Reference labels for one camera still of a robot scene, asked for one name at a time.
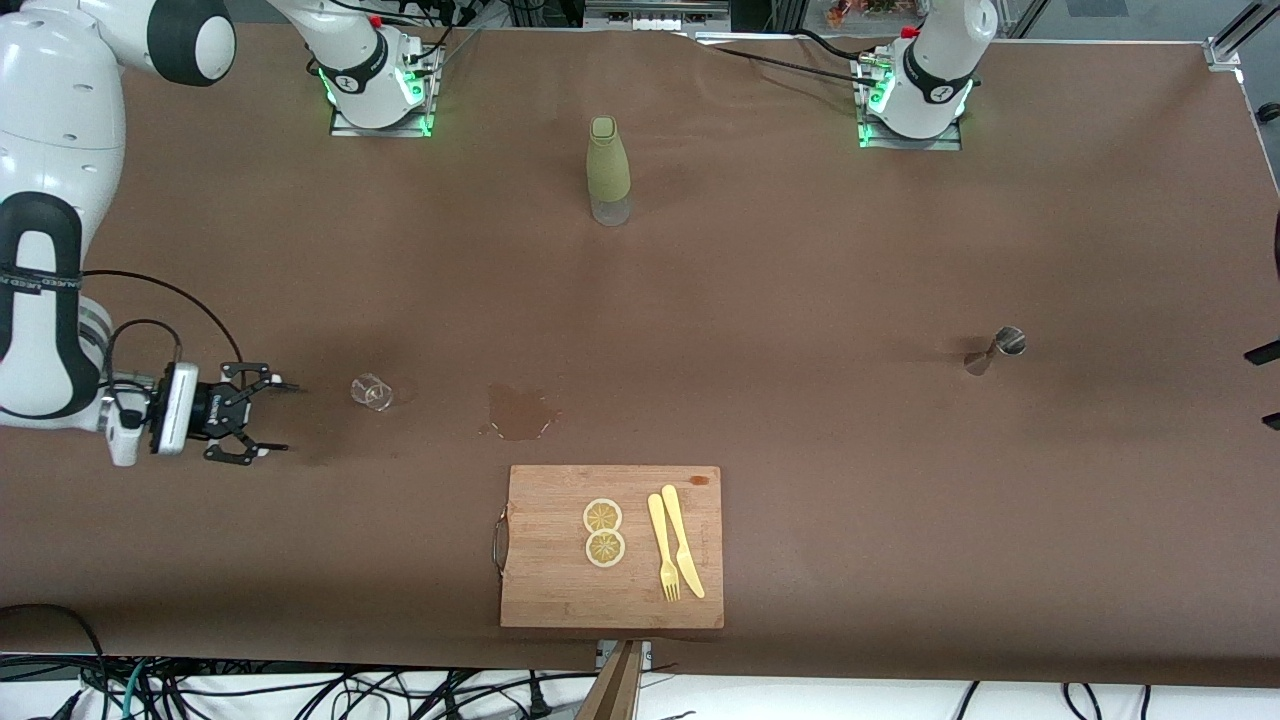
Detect yellow plastic knife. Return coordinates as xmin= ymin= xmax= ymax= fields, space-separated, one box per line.
xmin=661 ymin=484 xmax=706 ymax=600

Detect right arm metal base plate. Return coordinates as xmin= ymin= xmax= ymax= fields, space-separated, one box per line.
xmin=330 ymin=45 xmax=441 ymax=139

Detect tangled black floor cables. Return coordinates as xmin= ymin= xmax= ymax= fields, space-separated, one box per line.
xmin=60 ymin=655 xmax=561 ymax=720

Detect brown liquid spill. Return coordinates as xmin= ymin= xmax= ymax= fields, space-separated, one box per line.
xmin=478 ymin=383 xmax=561 ymax=443

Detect small metal bracket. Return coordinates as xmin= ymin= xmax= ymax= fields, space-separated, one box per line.
xmin=597 ymin=640 xmax=653 ymax=673

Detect green sleeved bottle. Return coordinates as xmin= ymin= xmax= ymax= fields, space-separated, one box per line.
xmin=586 ymin=115 xmax=633 ymax=228

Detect black cable across table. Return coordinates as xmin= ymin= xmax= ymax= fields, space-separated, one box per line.
xmin=690 ymin=28 xmax=891 ymax=91

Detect grey equipment box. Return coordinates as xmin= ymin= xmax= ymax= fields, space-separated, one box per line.
xmin=585 ymin=0 xmax=731 ymax=31

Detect wooden cutting board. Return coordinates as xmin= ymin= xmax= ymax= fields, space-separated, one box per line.
xmin=492 ymin=464 xmax=725 ymax=631

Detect aluminium frame corner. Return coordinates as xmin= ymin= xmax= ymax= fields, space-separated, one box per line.
xmin=1205 ymin=0 xmax=1280 ymax=71

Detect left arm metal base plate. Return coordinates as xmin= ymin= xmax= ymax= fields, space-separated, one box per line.
xmin=855 ymin=55 xmax=966 ymax=151

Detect thick black floor cable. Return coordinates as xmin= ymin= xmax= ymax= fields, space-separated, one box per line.
xmin=0 ymin=603 xmax=109 ymax=701

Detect yellow plastic fork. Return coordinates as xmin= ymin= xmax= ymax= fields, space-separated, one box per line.
xmin=647 ymin=492 xmax=682 ymax=603

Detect steel jigger measuring cup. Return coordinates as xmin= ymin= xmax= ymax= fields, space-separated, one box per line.
xmin=964 ymin=325 xmax=1028 ymax=378

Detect wooden post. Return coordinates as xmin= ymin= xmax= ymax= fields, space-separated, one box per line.
xmin=578 ymin=642 xmax=644 ymax=720

